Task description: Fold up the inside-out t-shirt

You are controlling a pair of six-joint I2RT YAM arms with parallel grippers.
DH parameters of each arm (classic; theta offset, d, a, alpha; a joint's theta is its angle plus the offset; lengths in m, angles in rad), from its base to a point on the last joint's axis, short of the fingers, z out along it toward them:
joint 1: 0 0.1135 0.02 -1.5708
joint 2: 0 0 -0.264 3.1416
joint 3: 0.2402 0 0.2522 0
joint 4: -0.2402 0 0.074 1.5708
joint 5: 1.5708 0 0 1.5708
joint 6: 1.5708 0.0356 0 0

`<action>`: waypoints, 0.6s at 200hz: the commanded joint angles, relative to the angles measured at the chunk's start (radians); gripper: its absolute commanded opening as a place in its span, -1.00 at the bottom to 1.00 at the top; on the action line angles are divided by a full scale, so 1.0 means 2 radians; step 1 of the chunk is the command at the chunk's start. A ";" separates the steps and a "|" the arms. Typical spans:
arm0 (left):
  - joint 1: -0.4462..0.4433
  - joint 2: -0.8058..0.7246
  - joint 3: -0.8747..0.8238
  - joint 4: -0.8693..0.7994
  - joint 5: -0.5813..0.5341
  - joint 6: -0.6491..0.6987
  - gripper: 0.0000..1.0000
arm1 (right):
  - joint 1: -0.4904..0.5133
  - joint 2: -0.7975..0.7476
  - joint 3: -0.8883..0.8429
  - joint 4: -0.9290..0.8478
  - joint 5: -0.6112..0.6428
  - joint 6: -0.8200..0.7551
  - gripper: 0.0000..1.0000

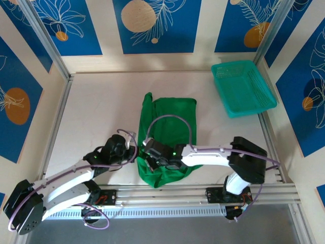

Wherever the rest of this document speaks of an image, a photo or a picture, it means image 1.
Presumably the green t-shirt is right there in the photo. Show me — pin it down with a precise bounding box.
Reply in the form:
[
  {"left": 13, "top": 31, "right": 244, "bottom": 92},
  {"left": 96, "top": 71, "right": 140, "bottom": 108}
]
[{"left": 137, "top": 92, "right": 204, "bottom": 189}]

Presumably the teal plastic mesh basket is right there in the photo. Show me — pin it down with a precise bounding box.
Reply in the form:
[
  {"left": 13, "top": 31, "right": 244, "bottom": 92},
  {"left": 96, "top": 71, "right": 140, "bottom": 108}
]
[{"left": 211, "top": 60, "right": 278, "bottom": 119}]

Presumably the aluminium frame rail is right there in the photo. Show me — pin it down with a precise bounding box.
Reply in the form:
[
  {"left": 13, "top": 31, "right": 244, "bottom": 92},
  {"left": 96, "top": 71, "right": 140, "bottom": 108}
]
[{"left": 21, "top": 183, "right": 303, "bottom": 208}]

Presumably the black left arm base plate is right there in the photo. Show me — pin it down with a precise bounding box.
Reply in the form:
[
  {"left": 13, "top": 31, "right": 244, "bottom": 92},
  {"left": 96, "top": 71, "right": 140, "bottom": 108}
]
[{"left": 86, "top": 189, "right": 117, "bottom": 207}]

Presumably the grey slotted cable duct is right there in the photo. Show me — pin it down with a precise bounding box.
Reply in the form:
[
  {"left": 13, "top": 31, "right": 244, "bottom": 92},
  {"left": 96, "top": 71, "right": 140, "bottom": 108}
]
[{"left": 47, "top": 206, "right": 227, "bottom": 220}]

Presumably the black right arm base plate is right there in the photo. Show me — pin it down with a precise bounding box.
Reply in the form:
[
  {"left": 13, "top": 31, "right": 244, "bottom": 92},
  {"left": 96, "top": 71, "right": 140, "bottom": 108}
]
[{"left": 206, "top": 187, "right": 253, "bottom": 204}]

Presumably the aluminium table side rail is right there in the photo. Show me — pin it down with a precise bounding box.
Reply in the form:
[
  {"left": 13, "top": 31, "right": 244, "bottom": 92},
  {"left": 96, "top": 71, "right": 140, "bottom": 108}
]
[
  {"left": 257, "top": 111, "right": 287, "bottom": 184},
  {"left": 38, "top": 73, "right": 75, "bottom": 189}
]

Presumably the black cable junction bracket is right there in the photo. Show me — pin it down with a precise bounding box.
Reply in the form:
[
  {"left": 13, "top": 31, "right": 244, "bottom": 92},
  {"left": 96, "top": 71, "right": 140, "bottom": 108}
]
[
  {"left": 80, "top": 205, "right": 104, "bottom": 225},
  {"left": 224, "top": 204, "right": 251, "bottom": 222}
]

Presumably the blue floral wall panel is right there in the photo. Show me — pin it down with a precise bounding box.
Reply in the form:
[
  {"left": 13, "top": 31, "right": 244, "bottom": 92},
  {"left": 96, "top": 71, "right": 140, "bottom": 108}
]
[
  {"left": 264, "top": 0, "right": 325, "bottom": 69},
  {"left": 275, "top": 25, "right": 325, "bottom": 158},
  {"left": 214, "top": 0, "right": 289, "bottom": 53},
  {"left": 0, "top": 0, "right": 53, "bottom": 74},
  {"left": 112, "top": 0, "right": 203, "bottom": 55},
  {"left": 0, "top": 35, "right": 44, "bottom": 164},
  {"left": 29, "top": 0, "right": 104, "bottom": 57}
]

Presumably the aluminium frame post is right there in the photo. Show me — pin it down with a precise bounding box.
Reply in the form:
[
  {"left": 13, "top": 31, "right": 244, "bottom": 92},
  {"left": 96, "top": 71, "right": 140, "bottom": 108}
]
[
  {"left": 17, "top": 0, "right": 72, "bottom": 81},
  {"left": 248, "top": 0, "right": 300, "bottom": 75}
]

